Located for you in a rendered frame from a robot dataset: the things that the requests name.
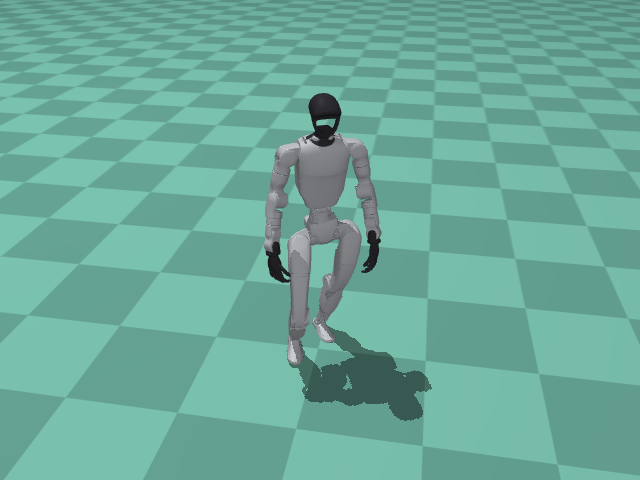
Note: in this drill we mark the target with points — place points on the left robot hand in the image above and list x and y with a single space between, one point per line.
373 251

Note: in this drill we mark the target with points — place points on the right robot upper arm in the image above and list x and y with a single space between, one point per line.
285 157

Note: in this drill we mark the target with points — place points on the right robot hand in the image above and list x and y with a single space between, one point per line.
274 264

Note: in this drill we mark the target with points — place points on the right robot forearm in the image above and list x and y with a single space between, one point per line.
273 223

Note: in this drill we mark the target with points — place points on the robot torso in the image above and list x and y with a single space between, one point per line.
320 174

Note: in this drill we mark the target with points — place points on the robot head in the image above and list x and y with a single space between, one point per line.
324 106

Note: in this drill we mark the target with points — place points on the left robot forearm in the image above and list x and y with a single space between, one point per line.
370 213

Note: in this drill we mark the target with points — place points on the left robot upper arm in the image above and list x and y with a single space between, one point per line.
361 166

